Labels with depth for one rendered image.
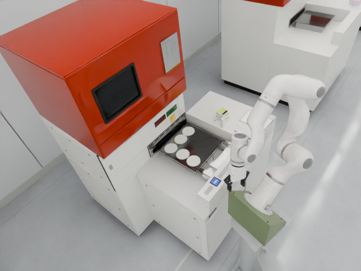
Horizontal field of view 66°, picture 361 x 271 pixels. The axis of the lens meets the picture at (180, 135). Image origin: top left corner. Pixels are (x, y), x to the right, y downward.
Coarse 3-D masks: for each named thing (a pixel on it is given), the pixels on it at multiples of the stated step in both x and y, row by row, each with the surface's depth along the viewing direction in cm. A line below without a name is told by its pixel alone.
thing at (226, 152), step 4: (228, 148) 206; (224, 152) 204; (228, 152) 204; (220, 156) 202; (224, 156) 202; (216, 160) 200; (220, 160) 200; (224, 160) 199; (220, 164) 197; (208, 168) 196; (204, 176) 191
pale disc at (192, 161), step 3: (192, 156) 202; (195, 156) 202; (189, 159) 201; (192, 159) 200; (195, 159) 200; (198, 159) 200; (189, 162) 199; (192, 162) 198; (195, 162) 198; (198, 162) 198; (189, 165) 197; (192, 165) 197; (195, 165) 197
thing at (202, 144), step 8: (192, 136) 216; (200, 136) 216; (208, 136) 214; (176, 144) 212; (184, 144) 212; (192, 144) 211; (200, 144) 210; (208, 144) 209; (216, 144) 208; (176, 152) 207; (192, 152) 205; (200, 152) 204; (208, 152) 203; (184, 160) 201; (200, 160) 199; (192, 168) 195
